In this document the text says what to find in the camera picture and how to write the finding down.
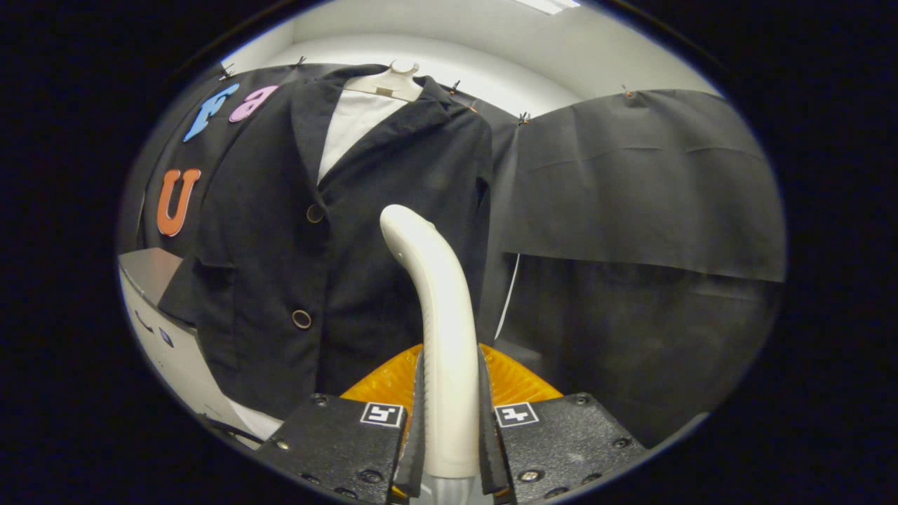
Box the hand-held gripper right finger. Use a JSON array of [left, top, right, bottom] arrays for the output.
[[478, 342, 650, 505]]

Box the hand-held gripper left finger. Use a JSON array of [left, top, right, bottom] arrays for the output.
[[254, 342, 426, 505]]

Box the white garment steamer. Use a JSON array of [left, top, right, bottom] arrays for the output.
[[379, 203, 483, 505]]

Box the black jacket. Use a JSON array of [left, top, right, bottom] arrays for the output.
[[158, 65, 496, 422]]

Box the cream plastic clothes hanger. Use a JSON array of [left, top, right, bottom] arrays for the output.
[[344, 60, 426, 103]]

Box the grey cabinet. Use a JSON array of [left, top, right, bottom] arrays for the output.
[[117, 247, 262, 450]]

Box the black backdrop cloth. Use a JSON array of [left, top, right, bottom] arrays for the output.
[[116, 63, 788, 450]]

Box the white mannequin torso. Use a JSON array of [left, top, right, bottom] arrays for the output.
[[228, 88, 413, 443]]

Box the ceiling light panel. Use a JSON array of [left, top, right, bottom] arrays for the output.
[[516, 0, 582, 15]]

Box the thin white cable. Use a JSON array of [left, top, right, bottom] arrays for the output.
[[494, 252, 522, 342]]

